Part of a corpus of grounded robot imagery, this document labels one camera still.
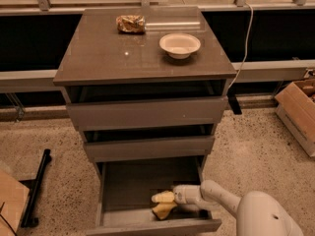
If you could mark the white bowl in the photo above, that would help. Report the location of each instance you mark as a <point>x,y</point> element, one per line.
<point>179,45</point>

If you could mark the cardboard box left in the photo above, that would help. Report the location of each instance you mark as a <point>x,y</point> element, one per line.
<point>13,200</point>

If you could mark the bottom drawer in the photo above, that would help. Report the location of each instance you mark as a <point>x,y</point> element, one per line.
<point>125,199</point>

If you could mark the black bar stand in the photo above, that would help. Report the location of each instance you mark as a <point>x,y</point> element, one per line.
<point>34,186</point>

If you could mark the top drawer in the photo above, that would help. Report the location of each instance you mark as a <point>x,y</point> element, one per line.
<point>146,113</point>

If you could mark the cardboard box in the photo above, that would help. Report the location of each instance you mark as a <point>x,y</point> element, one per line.
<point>13,200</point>
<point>297,111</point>

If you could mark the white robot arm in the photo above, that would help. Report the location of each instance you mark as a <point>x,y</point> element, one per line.
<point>256,213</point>

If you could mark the grey drawer cabinet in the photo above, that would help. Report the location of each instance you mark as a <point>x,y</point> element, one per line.
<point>103,64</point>

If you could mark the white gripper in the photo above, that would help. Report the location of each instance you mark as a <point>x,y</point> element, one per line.
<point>182,195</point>

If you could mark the yellow sponge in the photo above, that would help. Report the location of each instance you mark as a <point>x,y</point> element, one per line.
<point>163,210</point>

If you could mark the cardboard box right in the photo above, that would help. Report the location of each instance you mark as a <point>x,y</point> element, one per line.
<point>297,111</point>

